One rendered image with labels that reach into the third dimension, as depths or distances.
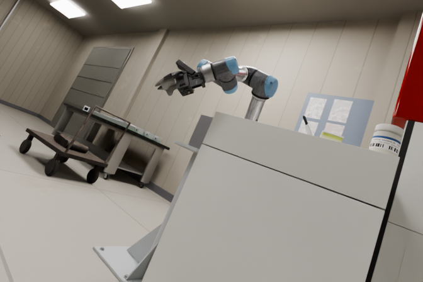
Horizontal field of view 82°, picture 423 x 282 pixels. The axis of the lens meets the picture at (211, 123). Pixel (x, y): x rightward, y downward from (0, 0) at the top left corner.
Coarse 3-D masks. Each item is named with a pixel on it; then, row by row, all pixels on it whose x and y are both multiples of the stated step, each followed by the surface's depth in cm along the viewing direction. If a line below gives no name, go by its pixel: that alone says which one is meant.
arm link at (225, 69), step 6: (222, 60) 101; (228, 60) 100; (234, 60) 99; (216, 66) 100; (222, 66) 100; (228, 66) 99; (234, 66) 99; (216, 72) 100; (222, 72) 100; (228, 72) 101; (234, 72) 101; (216, 78) 102; (222, 78) 104; (228, 78) 104
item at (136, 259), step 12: (180, 144) 154; (192, 156) 157; (180, 192) 150; (168, 216) 148; (156, 228) 159; (144, 240) 161; (156, 240) 146; (96, 252) 149; (108, 252) 152; (120, 252) 159; (132, 252) 162; (144, 252) 157; (108, 264) 140; (120, 264) 145; (132, 264) 151; (144, 264) 139; (120, 276) 133; (132, 276) 134
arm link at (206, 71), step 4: (208, 64) 102; (204, 68) 101; (208, 68) 100; (204, 72) 100; (208, 72) 100; (212, 72) 108; (204, 76) 101; (208, 76) 101; (212, 76) 101; (204, 80) 103; (208, 80) 102; (212, 80) 103
